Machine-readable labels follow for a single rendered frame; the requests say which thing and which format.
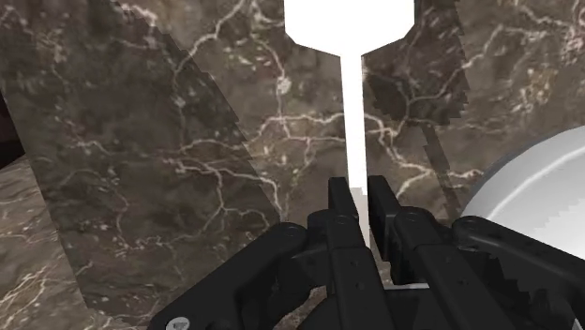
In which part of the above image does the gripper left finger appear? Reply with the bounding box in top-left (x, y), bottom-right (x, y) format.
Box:
top-left (146, 176), bottom-right (395, 330)

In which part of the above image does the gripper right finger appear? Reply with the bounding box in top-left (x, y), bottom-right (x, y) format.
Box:
top-left (367, 174), bottom-right (585, 330)

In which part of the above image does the white spatula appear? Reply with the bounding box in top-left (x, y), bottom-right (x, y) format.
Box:
top-left (283, 0), bottom-right (416, 250)

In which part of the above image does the white plate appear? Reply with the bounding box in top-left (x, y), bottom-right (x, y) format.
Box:
top-left (460, 126), bottom-right (585, 262)

